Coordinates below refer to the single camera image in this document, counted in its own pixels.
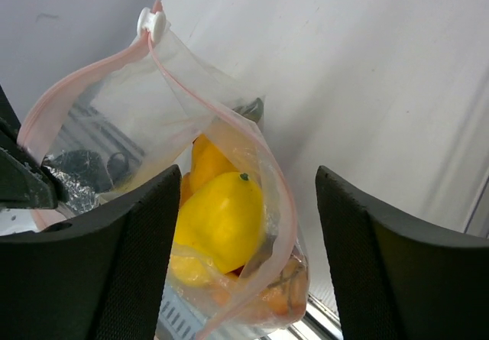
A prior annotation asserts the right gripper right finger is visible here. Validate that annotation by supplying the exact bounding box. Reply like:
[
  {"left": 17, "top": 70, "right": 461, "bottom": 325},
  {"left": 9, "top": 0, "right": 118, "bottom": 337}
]
[{"left": 316, "top": 167, "right": 488, "bottom": 339}]

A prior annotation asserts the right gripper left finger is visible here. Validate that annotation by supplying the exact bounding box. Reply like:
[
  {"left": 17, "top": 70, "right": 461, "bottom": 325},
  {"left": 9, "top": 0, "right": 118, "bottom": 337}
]
[{"left": 1, "top": 166, "right": 181, "bottom": 339}]

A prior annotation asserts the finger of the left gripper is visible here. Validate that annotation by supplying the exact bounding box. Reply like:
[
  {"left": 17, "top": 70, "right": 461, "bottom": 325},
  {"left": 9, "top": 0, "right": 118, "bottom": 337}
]
[{"left": 0, "top": 92, "right": 68, "bottom": 209}]

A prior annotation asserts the orange potato piece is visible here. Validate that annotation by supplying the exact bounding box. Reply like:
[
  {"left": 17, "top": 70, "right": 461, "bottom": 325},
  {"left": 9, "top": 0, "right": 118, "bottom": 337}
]
[{"left": 205, "top": 256, "right": 309, "bottom": 323}]

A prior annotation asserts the yellow mango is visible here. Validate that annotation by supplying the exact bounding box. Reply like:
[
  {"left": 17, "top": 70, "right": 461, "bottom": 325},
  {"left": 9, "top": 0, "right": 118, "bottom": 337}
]
[{"left": 170, "top": 172, "right": 265, "bottom": 287}]

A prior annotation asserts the clear zip top bag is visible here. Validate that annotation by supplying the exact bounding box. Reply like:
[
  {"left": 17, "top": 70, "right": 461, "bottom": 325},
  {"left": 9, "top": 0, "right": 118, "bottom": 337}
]
[{"left": 17, "top": 3, "right": 309, "bottom": 339}]

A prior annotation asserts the yellow lemon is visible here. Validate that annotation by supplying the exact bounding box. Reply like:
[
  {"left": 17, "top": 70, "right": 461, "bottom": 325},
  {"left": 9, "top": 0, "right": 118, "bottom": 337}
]
[{"left": 189, "top": 134, "right": 238, "bottom": 193}]

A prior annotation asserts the white slotted cable duct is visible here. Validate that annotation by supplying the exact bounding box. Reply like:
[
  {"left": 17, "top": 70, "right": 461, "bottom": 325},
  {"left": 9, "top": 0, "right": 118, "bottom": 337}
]
[{"left": 155, "top": 286, "right": 206, "bottom": 340}]

